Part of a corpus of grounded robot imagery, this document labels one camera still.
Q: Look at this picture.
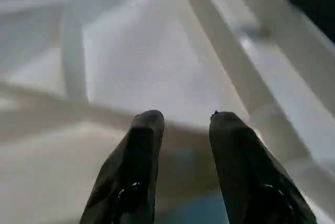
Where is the white plastic table top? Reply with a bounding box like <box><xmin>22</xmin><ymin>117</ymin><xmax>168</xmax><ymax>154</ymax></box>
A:
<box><xmin>0</xmin><ymin>0</ymin><xmax>335</xmax><ymax>224</ymax></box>

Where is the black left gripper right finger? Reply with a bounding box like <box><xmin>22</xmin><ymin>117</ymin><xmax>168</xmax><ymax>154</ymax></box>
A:
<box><xmin>208</xmin><ymin>110</ymin><xmax>319</xmax><ymax>224</ymax></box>

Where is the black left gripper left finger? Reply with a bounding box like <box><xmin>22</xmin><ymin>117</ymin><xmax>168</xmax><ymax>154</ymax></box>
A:
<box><xmin>79</xmin><ymin>108</ymin><xmax>165</xmax><ymax>224</ymax></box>

